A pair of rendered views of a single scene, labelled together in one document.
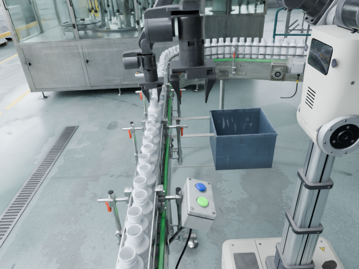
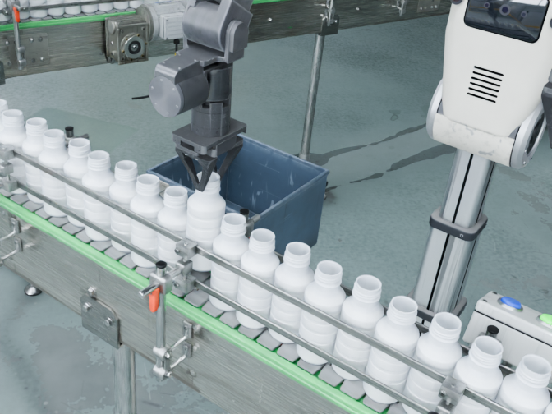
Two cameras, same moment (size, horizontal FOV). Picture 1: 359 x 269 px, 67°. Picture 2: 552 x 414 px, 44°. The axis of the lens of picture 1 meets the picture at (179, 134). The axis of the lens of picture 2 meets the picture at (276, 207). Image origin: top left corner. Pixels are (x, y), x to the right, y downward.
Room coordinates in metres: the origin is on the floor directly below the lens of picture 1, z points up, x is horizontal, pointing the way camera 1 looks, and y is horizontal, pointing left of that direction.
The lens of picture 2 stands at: (0.52, 0.82, 1.74)
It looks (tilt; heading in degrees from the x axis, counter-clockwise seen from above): 32 degrees down; 301
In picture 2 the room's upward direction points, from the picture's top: 6 degrees clockwise
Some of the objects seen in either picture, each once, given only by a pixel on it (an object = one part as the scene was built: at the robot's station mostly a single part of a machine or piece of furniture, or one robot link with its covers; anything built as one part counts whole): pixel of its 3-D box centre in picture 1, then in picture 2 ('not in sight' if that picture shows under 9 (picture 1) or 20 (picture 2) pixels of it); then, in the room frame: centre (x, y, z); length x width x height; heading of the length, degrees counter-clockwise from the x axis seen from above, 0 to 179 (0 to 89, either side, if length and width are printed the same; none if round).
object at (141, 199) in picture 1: (143, 215); (517, 410); (0.55, 0.11, 1.08); 0.06 x 0.06 x 0.17
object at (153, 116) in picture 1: (154, 132); (230, 261); (1.02, 0.11, 1.08); 0.06 x 0.06 x 0.17
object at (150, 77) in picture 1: (150, 75); (210, 117); (1.08, 0.10, 1.32); 0.10 x 0.07 x 0.07; 89
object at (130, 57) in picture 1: (137, 53); (195, 63); (1.08, 0.15, 1.41); 0.12 x 0.09 x 0.12; 89
